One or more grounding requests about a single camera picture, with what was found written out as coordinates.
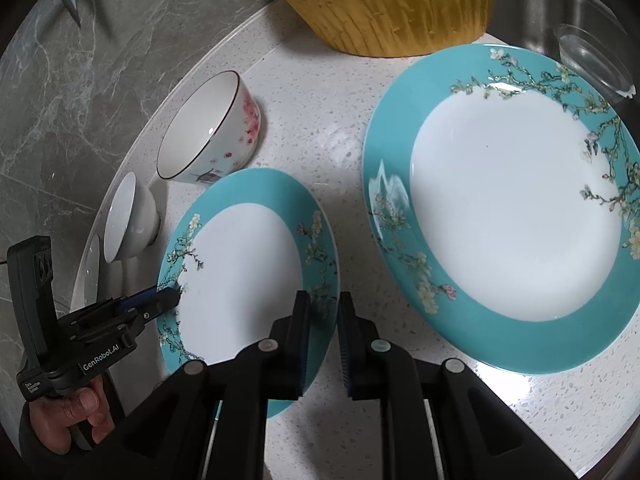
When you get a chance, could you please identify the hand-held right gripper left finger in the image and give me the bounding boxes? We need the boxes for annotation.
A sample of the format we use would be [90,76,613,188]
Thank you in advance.
[65,290,313,480]

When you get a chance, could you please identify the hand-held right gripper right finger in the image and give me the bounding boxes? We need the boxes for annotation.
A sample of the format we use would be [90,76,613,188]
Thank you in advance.
[337,291,576,480]

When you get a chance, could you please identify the clear glass dish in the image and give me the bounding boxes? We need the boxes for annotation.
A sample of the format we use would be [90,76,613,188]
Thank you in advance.
[552,22,637,101]

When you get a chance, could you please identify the person's left hand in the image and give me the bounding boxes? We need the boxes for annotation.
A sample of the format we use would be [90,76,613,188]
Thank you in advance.
[29,376,118,455]

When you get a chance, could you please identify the large teal floral plate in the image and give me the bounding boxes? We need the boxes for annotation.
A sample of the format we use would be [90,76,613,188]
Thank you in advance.
[361,43,640,376]

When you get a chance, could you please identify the white ceramic bowl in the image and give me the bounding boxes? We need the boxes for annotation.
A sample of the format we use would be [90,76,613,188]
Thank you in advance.
[102,171,162,264]

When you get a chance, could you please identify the small teal floral plate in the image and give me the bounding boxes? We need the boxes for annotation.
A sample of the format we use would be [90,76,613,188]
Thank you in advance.
[156,167,341,420]

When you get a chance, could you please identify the pink floral bowl dark rim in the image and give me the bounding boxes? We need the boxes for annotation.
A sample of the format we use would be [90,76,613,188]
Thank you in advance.
[156,70,262,187]

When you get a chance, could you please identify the stainless steel sink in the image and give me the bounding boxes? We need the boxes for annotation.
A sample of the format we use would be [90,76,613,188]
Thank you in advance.
[487,0,640,106]

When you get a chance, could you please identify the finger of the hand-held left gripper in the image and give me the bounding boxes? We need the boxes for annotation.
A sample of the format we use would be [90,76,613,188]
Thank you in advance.
[120,285,182,317]

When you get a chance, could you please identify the yellow sponge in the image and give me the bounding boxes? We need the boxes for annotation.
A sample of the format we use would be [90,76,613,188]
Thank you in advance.
[282,0,496,58]

